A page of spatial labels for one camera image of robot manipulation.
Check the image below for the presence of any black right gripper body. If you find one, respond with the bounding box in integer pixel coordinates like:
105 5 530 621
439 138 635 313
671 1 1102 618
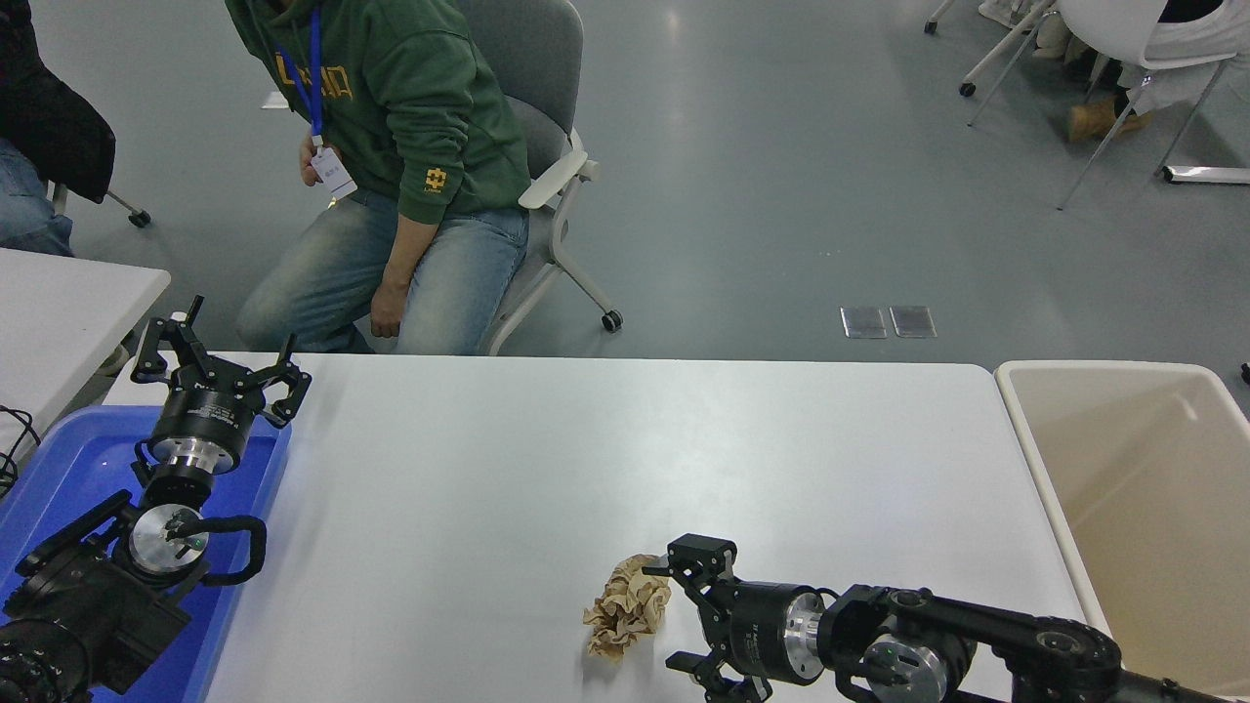
725 583 795 678

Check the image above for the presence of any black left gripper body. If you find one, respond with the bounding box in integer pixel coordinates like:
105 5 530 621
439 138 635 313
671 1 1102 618
148 376 257 456

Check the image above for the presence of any blue lanyard with badge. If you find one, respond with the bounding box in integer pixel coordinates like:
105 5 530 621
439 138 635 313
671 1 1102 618
273 10 359 200

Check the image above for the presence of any person's left hand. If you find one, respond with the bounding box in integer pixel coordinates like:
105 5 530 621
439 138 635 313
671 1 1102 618
369 283 411 341

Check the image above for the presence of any crumpled tan paper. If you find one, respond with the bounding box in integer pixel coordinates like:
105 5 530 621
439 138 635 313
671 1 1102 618
583 554 673 665

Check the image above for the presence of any white side table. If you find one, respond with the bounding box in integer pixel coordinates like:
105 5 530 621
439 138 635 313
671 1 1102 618
0 247 172 468

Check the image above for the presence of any chair leg with black caster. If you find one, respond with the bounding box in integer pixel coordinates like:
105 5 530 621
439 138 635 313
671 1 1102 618
49 181 153 228

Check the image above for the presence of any blue plastic tray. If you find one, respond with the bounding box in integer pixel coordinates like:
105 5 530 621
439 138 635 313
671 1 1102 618
0 405 294 703

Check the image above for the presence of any person in dark jacket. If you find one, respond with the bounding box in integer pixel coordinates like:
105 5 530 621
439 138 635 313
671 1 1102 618
0 0 117 257

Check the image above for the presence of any large pale bin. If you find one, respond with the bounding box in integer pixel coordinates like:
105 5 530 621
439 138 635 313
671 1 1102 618
994 360 1250 703

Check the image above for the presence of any grey wheeled office chair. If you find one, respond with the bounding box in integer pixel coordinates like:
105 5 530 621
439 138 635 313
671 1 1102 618
444 0 626 357

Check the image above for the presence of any seated person with tan boots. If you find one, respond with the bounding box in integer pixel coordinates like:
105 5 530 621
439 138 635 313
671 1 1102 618
1035 0 1250 144

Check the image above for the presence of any white chair with metal legs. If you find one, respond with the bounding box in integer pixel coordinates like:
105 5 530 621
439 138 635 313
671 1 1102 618
967 0 1241 211

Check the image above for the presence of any black cable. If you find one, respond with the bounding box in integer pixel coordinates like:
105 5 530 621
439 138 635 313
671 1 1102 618
0 403 42 499

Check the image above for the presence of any white wheeled frame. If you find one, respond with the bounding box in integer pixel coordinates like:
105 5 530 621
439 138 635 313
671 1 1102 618
923 0 1061 99

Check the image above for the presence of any white floor rail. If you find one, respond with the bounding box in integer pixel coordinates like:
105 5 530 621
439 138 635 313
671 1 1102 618
1162 165 1250 186

